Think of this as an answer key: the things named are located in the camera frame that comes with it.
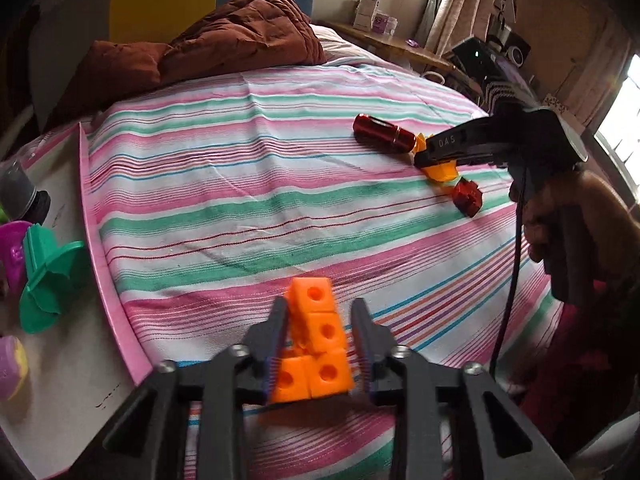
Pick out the orange plastic slide toy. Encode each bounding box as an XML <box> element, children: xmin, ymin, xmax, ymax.
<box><xmin>411</xmin><ymin>132</ymin><xmax>459</xmax><ymax>183</ymax></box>

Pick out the orange linked cubes toy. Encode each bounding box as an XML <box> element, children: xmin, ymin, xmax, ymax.
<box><xmin>270</xmin><ymin>278</ymin><xmax>354</xmax><ymax>403</ymax></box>

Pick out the green plastic stand toy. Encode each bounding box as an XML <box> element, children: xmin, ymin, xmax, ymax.
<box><xmin>18</xmin><ymin>224</ymin><xmax>91</xmax><ymax>334</ymax></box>

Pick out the purple plastic cup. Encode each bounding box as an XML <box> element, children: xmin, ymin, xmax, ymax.
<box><xmin>0</xmin><ymin>220</ymin><xmax>32</xmax><ymax>296</ymax></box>

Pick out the grey cylindrical cap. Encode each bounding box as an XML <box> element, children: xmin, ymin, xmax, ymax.
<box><xmin>0</xmin><ymin>160</ymin><xmax>51</xmax><ymax>224</ymax></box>

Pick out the right hand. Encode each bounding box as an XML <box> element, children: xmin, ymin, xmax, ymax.
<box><xmin>510</xmin><ymin>169</ymin><xmax>639</xmax><ymax>307</ymax></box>

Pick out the red puzzle piece block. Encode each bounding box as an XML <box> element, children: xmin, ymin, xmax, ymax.
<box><xmin>451</xmin><ymin>178</ymin><xmax>483</xmax><ymax>218</ymax></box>

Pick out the white tray with pink rim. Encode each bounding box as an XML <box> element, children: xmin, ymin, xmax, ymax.
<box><xmin>1</xmin><ymin>129</ymin><xmax>134</xmax><ymax>479</ymax></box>

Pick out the black speaker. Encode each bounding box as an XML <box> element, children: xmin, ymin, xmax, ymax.
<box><xmin>486</xmin><ymin>15</ymin><xmax>530</xmax><ymax>67</ymax></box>

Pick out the beige curtain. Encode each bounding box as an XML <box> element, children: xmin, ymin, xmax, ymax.
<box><xmin>414</xmin><ymin>0</ymin><xmax>494</xmax><ymax>56</ymax></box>

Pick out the pink yellow round toy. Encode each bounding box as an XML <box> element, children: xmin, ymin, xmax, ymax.
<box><xmin>0</xmin><ymin>335</ymin><xmax>28</xmax><ymax>400</ymax></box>

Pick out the wooden side table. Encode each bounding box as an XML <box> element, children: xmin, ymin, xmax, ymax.
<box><xmin>319</xmin><ymin>21</ymin><xmax>480</xmax><ymax>93</ymax></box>

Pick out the red metallic tube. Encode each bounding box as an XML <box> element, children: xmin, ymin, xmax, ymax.
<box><xmin>352</xmin><ymin>114</ymin><xmax>416</xmax><ymax>155</ymax></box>

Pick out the purple box on table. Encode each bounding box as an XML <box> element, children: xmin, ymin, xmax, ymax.
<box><xmin>371</xmin><ymin>12</ymin><xmax>398</xmax><ymax>37</ymax></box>

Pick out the white box on table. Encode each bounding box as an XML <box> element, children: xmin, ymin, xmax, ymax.
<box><xmin>352</xmin><ymin>0</ymin><xmax>380</xmax><ymax>32</ymax></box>

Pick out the striped bed sheet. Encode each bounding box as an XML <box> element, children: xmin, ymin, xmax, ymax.
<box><xmin>21</xmin><ymin>57</ymin><xmax>515</xmax><ymax>383</ymax></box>

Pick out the brown quilted blanket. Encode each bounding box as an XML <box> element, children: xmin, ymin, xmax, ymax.
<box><xmin>50</xmin><ymin>0</ymin><xmax>326</xmax><ymax>122</ymax></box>

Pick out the black cable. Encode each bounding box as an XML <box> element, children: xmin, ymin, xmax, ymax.
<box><xmin>487</xmin><ymin>164</ymin><xmax>532</xmax><ymax>380</ymax></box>

